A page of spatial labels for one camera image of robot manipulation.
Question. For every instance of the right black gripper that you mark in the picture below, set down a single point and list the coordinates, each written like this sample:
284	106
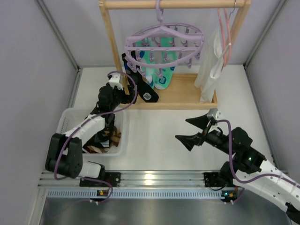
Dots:
204	132

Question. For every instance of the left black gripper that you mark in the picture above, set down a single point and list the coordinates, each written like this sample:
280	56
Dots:
123	94

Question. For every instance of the purple round clip hanger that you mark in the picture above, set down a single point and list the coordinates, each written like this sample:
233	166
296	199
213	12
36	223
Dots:
187	44

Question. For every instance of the mint green sock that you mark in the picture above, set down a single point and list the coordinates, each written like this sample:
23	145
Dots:
167	73
149	72

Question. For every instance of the brown tan striped sock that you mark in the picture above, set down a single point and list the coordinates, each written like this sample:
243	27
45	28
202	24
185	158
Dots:
106	151

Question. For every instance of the brown tan argyle sock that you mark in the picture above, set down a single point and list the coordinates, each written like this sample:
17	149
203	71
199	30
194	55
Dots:
115	138

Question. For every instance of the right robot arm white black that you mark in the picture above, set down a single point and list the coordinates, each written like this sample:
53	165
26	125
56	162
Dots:
246	167

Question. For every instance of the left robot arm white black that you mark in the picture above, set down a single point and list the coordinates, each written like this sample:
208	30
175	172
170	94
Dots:
65	155

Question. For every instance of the pink clothes hanger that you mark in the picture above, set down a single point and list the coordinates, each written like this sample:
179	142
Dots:
226	39

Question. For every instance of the wooden clothes rack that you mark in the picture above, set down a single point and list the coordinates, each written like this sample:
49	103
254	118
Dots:
181	93

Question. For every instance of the white plastic basket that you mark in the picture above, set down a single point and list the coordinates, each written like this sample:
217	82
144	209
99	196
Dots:
72	117

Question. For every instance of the white hanging cloth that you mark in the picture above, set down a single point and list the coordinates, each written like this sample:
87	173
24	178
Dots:
211	67

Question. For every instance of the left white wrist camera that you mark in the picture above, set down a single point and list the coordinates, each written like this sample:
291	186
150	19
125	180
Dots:
115	81

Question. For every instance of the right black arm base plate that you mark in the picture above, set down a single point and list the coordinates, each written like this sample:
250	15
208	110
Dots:
220	180

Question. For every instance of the aluminium rail frame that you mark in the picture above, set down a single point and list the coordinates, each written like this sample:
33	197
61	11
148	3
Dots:
141	185

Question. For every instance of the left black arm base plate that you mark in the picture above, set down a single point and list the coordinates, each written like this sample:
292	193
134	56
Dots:
113	178

